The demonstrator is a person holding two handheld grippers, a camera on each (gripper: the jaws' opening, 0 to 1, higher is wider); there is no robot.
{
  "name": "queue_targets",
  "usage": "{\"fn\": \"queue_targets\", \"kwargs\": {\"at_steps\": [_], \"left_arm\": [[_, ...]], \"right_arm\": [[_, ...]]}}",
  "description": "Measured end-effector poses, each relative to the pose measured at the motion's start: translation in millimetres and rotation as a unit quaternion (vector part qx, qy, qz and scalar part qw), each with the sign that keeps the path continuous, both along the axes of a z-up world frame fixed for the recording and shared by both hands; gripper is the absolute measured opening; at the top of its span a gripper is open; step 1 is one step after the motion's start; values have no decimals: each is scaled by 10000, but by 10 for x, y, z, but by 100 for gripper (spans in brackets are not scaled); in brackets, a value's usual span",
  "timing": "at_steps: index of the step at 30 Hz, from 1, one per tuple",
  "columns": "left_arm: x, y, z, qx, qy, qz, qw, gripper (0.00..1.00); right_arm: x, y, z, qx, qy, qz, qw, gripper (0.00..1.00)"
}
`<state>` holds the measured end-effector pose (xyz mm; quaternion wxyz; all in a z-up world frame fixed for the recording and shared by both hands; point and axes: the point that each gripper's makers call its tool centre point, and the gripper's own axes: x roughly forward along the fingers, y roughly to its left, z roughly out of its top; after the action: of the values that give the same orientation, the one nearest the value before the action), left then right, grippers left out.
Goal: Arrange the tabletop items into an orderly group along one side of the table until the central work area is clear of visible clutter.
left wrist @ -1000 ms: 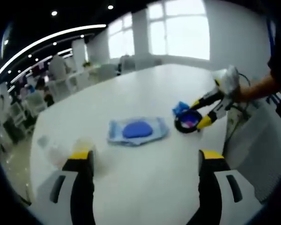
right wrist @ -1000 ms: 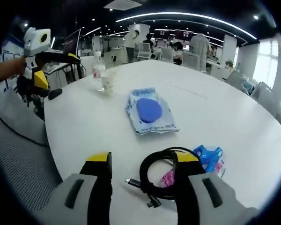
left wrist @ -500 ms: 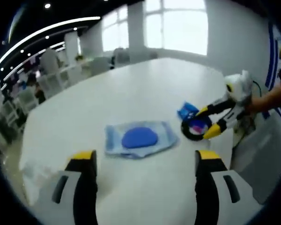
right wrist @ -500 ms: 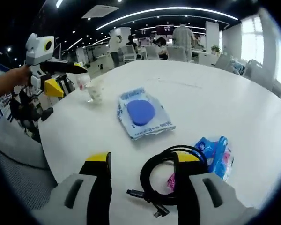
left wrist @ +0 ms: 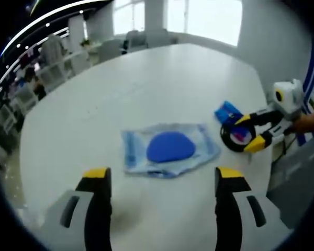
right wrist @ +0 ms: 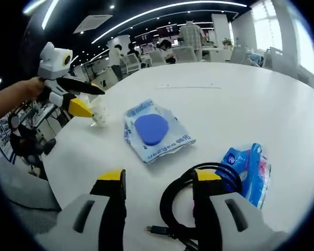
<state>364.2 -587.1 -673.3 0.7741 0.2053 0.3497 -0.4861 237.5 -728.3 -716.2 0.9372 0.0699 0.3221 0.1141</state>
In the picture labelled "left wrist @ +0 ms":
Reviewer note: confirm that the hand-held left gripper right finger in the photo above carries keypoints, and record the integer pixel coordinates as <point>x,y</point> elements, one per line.
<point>227,214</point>

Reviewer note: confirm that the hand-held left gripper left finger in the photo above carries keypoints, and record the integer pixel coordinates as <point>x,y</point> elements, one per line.
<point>98,214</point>

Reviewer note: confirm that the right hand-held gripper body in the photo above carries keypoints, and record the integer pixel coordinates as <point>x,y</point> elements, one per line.
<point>290,100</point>

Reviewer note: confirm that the black tape roll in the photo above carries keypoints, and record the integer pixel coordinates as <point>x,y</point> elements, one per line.
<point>225,139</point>

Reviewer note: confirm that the blue tissue packet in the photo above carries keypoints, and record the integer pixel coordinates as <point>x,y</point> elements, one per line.
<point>226,112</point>

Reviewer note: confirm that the clear bag with blue pad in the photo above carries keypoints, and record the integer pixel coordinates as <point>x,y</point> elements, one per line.
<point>170,147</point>

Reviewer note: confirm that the blue striped banner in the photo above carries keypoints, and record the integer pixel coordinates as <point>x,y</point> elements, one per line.
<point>312,74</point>

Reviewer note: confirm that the grey mesh office chair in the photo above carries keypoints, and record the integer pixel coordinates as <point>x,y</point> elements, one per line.
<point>298,170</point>

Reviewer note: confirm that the large bright window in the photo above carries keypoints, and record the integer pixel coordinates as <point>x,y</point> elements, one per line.
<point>206,21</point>

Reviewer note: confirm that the white table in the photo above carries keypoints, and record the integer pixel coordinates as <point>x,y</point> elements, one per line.
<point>120,91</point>

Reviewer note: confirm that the narrow bright window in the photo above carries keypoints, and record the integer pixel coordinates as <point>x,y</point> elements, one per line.
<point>129,15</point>

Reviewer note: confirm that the potted green plant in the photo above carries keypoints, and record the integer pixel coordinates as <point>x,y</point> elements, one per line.
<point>85,42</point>

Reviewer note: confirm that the curved ceiling light strip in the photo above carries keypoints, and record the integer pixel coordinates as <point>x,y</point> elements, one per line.
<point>28,34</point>

